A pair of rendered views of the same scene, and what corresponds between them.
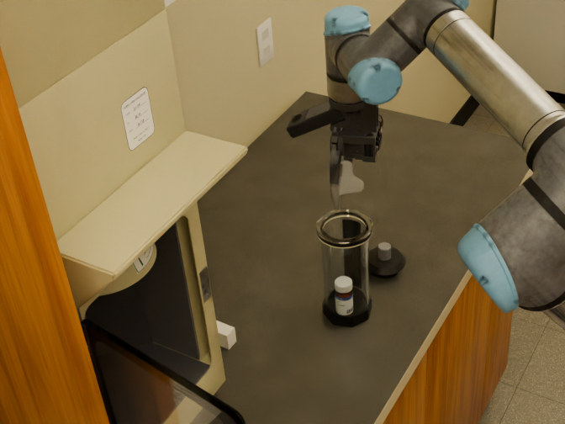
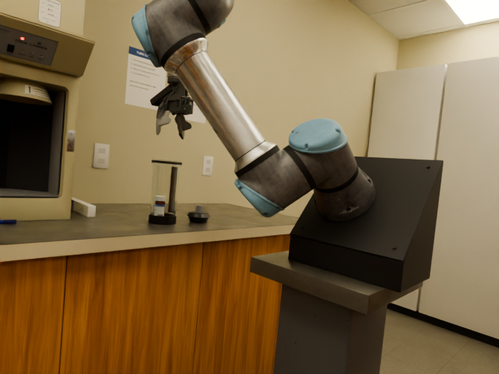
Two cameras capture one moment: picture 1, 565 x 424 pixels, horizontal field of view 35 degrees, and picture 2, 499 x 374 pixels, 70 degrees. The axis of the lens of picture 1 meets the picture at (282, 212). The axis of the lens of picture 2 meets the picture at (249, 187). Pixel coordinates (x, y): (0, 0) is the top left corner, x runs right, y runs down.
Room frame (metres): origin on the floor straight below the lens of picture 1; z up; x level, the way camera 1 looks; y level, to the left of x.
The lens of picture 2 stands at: (0.15, -0.68, 1.16)
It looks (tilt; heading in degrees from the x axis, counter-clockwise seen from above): 3 degrees down; 12
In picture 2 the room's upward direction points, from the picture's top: 5 degrees clockwise
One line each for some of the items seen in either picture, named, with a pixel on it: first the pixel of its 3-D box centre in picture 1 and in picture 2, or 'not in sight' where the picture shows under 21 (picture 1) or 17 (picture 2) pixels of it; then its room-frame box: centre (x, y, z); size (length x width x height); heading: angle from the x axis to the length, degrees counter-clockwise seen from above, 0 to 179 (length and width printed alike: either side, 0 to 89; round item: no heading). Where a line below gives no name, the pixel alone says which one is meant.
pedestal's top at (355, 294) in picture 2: not in sight; (337, 271); (1.09, -0.73, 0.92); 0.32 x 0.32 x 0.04; 58
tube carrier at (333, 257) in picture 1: (345, 267); (164, 190); (1.34, -0.12, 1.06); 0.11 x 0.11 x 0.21
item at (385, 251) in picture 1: (384, 257); (198, 213); (1.46, -0.21, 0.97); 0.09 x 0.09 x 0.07
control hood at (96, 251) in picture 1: (159, 222); (30, 43); (1.02, 0.18, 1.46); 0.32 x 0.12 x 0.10; 147
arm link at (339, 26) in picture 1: (348, 44); not in sight; (1.34, -0.13, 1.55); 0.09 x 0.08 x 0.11; 13
